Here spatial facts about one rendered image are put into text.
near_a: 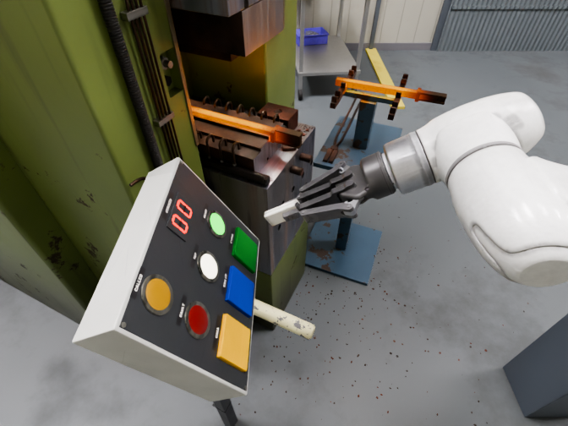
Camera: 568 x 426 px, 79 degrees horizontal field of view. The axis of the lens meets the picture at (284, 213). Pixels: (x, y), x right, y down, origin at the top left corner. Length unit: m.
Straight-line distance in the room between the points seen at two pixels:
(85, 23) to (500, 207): 0.68
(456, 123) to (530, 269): 0.22
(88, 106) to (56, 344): 1.46
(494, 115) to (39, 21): 0.69
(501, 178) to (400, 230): 1.78
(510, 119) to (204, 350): 0.54
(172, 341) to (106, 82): 0.49
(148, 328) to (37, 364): 1.54
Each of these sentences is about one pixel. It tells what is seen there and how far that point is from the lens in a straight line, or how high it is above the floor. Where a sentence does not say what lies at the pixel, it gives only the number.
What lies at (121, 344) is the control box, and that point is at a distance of 0.51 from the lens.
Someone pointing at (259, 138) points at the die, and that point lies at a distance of 1.08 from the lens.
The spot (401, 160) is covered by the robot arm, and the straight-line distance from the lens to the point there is 0.56.
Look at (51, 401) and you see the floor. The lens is 1.91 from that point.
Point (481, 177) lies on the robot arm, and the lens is 0.48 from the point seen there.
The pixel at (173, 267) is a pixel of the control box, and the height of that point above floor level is 1.15.
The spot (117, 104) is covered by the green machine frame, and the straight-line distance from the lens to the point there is 0.78.
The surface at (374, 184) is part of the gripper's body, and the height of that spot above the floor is 1.23.
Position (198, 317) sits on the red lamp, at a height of 1.09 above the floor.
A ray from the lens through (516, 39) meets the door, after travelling 5.23.
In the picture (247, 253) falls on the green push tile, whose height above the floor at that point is 1.01.
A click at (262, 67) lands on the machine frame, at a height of 1.09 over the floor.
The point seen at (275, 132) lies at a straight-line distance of 1.07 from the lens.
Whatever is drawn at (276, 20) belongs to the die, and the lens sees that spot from 0.99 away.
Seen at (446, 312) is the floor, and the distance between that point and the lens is 1.97.
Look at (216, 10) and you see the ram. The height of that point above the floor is 1.37.
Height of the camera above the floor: 1.59
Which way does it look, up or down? 46 degrees down
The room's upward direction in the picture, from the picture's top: straight up
